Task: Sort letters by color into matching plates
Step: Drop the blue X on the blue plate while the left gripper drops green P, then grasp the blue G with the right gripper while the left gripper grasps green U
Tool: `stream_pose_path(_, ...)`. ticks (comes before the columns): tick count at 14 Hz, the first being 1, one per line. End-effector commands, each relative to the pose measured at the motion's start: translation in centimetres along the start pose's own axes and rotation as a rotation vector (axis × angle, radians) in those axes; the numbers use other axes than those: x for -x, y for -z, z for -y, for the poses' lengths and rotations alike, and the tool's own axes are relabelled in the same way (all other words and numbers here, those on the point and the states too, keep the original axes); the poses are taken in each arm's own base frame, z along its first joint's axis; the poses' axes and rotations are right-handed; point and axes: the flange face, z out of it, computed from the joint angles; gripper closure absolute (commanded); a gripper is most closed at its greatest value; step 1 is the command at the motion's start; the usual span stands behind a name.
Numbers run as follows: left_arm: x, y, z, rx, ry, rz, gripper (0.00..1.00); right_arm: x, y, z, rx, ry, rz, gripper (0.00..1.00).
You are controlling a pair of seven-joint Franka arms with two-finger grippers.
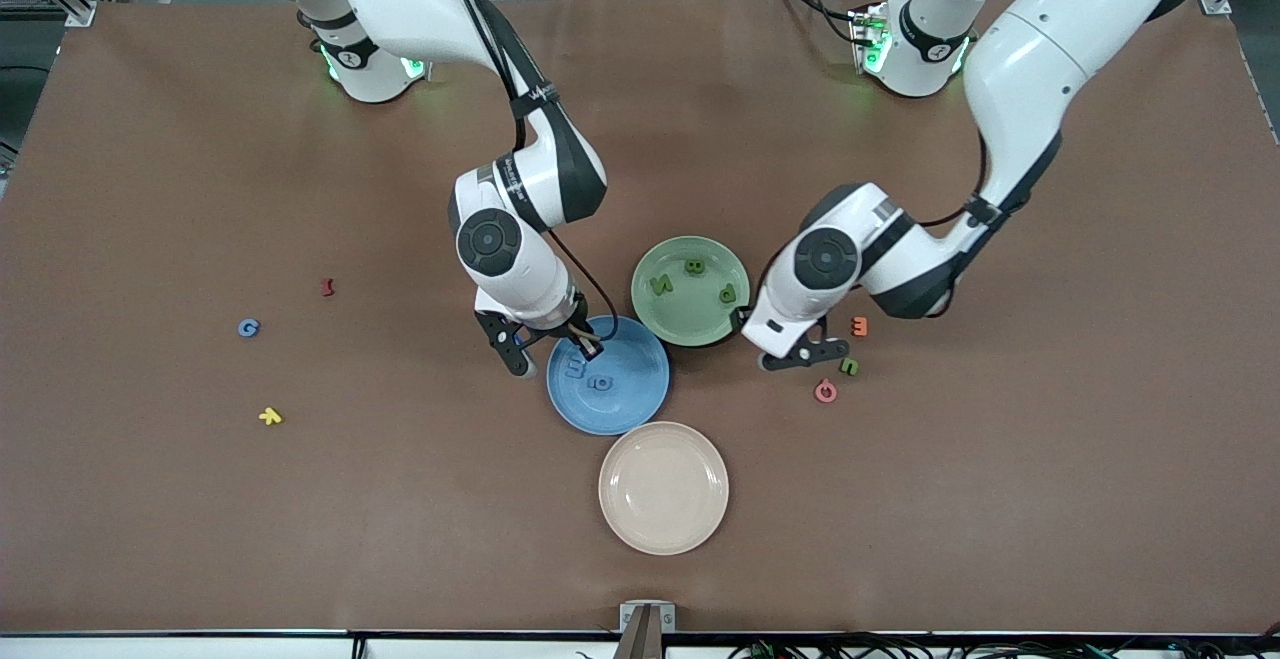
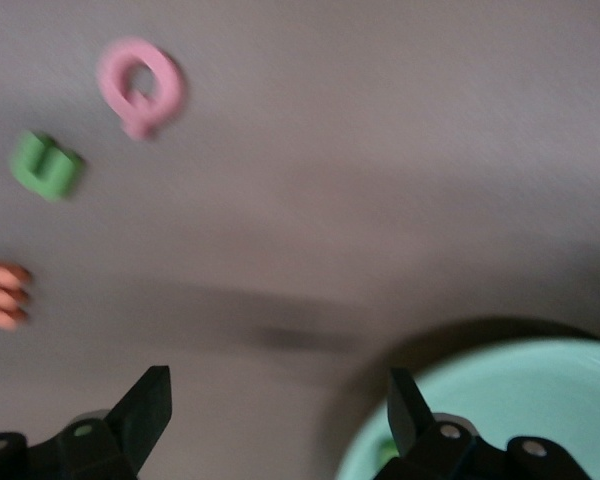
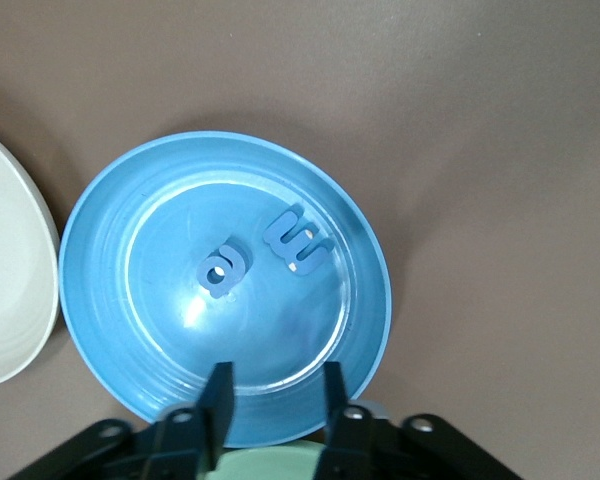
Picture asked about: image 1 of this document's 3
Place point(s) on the brown table cover mat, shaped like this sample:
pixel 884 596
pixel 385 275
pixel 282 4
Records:
pixel 150 239

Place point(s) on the blue foam letter G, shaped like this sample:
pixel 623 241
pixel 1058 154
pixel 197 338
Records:
pixel 241 328

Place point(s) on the blue plate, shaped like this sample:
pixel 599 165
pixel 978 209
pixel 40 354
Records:
pixel 630 404

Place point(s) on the green foam letter N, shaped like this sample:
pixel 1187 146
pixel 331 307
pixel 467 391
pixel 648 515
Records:
pixel 661 285

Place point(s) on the aluminium camera post bracket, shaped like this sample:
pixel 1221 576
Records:
pixel 647 629

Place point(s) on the green plate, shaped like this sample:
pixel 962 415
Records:
pixel 690 314

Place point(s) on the pink foam letter Q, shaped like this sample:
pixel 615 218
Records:
pixel 817 391

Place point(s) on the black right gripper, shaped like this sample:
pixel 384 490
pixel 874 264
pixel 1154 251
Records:
pixel 571 328

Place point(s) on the green foam letter P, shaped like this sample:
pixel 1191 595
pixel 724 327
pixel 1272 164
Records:
pixel 730 298

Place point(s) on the yellow foam letter K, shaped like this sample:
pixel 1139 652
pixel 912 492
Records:
pixel 270 417

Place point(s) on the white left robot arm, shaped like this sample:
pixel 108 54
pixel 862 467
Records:
pixel 1040 49

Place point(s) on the white table edge rail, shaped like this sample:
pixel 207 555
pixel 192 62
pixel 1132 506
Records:
pixel 200 647

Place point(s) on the blue foam letter E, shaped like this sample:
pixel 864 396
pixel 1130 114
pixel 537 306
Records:
pixel 575 369

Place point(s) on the blue foam letter P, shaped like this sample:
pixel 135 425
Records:
pixel 604 386

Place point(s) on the beige plate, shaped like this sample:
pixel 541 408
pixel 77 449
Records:
pixel 663 488

